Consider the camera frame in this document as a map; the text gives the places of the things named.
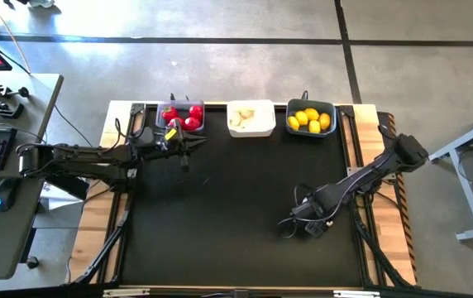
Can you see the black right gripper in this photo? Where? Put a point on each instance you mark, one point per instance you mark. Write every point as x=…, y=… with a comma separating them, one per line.
x=317, y=205

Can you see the white paper sheet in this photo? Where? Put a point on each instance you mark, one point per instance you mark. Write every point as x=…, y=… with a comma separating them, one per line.
x=54, y=196

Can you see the yellow-black hazard tape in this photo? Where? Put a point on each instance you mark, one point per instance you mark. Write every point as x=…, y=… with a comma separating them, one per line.
x=406, y=232

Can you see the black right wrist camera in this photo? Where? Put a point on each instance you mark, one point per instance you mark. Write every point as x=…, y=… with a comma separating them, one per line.
x=316, y=229

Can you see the black table mat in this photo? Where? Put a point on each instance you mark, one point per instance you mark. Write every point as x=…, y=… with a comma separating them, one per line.
x=236, y=232

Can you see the white plastic basket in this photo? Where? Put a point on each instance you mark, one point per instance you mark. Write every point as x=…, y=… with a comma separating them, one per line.
x=261, y=124

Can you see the black computer mouse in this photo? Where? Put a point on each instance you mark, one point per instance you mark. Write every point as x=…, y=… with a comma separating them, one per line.
x=4, y=194

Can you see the white toy garlic bulb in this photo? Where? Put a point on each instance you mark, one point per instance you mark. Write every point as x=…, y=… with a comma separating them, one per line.
x=235, y=121
x=247, y=112
x=246, y=123
x=236, y=111

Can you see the grey metal desk frame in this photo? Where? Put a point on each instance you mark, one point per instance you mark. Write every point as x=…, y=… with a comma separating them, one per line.
x=468, y=194

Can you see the wooden table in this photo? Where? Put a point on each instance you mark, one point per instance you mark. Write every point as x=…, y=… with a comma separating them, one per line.
x=96, y=232

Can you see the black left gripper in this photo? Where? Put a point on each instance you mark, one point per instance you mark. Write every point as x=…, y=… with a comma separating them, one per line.
x=168, y=150

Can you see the silver metal bracket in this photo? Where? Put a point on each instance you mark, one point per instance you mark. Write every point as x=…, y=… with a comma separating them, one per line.
x=356, y=294
x=125, y=292

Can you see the black frame strut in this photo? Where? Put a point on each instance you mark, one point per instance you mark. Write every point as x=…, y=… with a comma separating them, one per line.
x=104, y=248
x=379, y=248

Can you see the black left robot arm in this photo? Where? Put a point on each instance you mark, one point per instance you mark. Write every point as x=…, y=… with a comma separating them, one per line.
x=87, y=159

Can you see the blue-grey plastic basket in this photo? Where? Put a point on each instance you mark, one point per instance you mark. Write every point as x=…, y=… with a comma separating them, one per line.
x=331, y=131

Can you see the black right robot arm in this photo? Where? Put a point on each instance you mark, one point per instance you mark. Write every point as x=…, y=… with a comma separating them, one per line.
x=369, y=174

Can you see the clear plastic basket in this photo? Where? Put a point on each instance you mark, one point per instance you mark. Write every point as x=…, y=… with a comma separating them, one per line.
x=159, y=124

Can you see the black metal clamp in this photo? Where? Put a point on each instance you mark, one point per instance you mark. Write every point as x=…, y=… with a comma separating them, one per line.
x=3, y=109
x=7, y=92

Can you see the yellow toy lemon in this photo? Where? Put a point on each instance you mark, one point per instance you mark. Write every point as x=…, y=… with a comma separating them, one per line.
x=324, y=121
x=314, y=126
x=311, y=113
x=293, y=123

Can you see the black round knob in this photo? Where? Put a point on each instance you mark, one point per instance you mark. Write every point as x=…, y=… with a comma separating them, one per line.
x=32, y=262

